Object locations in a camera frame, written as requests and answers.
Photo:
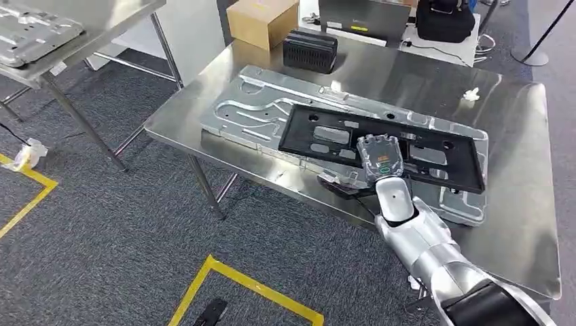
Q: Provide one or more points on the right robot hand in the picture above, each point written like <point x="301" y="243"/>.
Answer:
<point x="380" y="157"/>

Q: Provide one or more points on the black plastic frame panel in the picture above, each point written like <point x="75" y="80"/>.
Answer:
<point x="297" y="135"/>

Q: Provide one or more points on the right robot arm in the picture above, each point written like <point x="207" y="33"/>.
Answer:
<point x="427" y="243"/>

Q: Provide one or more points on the small white paper scrap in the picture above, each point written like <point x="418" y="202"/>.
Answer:
<point x="335" y="86"/>

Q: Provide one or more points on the crumpled white paper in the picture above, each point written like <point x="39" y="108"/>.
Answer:
<point x="471" y="94"/>

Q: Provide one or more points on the white desk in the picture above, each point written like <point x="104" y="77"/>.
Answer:
<point x="450" y="53"/>

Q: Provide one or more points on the black ribbed device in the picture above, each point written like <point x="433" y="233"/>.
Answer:
<point x="309" y="51"/>

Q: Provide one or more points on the steel bench table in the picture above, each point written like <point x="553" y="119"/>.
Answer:
<point x="517" y="180"/>

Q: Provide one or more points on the large stamped silver metal plate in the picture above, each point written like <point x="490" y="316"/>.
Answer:
<point x="252" y="103"/>

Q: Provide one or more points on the grey laptop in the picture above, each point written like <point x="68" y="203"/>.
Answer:
<point x="364" y="18"/>

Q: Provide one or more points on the black bag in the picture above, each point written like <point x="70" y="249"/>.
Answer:
<point x="445" y="20"/>

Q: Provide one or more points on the chrome chair base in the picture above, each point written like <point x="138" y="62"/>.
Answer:
<point x="485" y="47"/>

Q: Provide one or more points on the yellow floor tape line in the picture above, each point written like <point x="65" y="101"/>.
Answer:
<point x="252" y="284"/>
<point x="40" y="180"/>

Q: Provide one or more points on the black stanchion with round base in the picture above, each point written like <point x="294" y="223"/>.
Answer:
<point x="531" y="57"/>

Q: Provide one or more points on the brown cardboard box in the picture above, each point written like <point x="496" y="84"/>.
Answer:
<point x="261" y="20"/>

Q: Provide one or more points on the white partition panel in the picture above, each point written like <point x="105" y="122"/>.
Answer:
<point x="193" y="36"/>

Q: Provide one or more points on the black robot foot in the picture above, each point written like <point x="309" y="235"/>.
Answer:
<point x="211" y="312"/>

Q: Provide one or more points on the steel side table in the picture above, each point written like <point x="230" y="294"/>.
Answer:
<point x="112" y="18"/>

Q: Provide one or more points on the crumpled clear plastic wrap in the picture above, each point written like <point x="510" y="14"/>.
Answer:
<point x="29" y="153"/>

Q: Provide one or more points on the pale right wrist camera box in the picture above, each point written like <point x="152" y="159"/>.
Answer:
<point x="395" y="200"/>

